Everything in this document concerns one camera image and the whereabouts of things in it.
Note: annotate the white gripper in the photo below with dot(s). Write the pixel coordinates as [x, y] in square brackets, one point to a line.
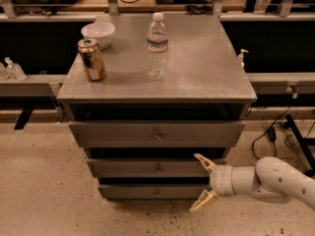
[221, 179]

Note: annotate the grey bottom drawer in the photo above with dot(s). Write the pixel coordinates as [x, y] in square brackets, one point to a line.
[152, 192]

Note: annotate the grey drawer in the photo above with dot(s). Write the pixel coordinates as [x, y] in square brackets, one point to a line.
[157, 134]
[152, 192]
[146, 168]

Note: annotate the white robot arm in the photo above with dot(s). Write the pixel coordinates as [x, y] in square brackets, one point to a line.
[270, 180]

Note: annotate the grey drawer cabinet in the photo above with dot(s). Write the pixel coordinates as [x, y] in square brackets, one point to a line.
[204, 81]

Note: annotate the grey middle drawer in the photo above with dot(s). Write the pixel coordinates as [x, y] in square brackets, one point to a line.
[146, 168]

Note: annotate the grey top drawer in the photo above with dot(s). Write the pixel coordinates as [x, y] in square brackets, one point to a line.
[157, 134]

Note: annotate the black stand leg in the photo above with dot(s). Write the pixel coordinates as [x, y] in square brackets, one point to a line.
[305, 144]

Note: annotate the white pump dispenser bottle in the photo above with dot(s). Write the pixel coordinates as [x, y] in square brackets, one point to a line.
[241, 55]

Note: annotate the clear plastic water bottle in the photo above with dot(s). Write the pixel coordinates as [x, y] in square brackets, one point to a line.
[157, 46]

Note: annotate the gold soda can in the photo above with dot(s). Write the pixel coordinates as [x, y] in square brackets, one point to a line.
[90, 53]

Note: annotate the white bowl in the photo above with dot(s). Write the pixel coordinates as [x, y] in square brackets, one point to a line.
[102, 32]

